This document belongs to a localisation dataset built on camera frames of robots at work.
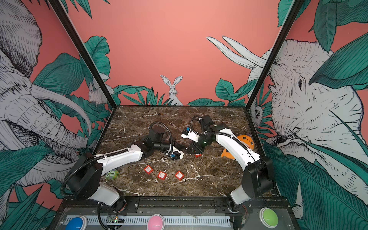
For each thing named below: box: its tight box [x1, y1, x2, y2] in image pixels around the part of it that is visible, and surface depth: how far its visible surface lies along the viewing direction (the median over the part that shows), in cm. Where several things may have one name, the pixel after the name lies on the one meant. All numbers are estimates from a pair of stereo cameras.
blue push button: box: [64, 215, 88, 230], surface depth 69 cm
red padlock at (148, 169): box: [143, 164, 154, 175], surface depth 87 cm
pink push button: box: [146, 213, 166, 230], surface depth 69 cm
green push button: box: [259, 207, 279, 230], surface depth 71 cm
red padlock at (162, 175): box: [157, 171, 168, 181], surface depth 85 cm
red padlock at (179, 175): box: [174, 170, 185, 181], surface depth 85 cm
